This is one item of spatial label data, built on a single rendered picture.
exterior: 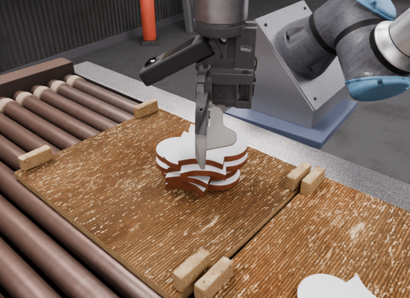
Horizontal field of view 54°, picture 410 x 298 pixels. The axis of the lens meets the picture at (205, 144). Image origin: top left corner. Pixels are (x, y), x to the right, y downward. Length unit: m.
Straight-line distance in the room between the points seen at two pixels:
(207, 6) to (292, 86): 0.51
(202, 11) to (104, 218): 0.34
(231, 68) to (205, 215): 0.23
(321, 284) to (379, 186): 0.29
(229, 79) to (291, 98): 0.47
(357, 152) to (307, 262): 2.11
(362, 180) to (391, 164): 1.84
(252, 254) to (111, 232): 0.21
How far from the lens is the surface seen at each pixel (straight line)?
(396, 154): 2.75
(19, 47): 3.92
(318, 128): 1.03
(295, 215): 0.65
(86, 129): 0.92
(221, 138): 0.58
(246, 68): 0.57
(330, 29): 0.96
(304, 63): 0.99
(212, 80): 0.57
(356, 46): 0.89
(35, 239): 0.67
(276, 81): 1.02
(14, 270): 0.64
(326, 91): 1.07
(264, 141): 0.86
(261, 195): 0.68
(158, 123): 0.88
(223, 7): 0.53
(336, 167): 0.81
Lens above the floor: 1.36
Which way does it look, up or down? 32 degrees down
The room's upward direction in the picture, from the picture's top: straight up
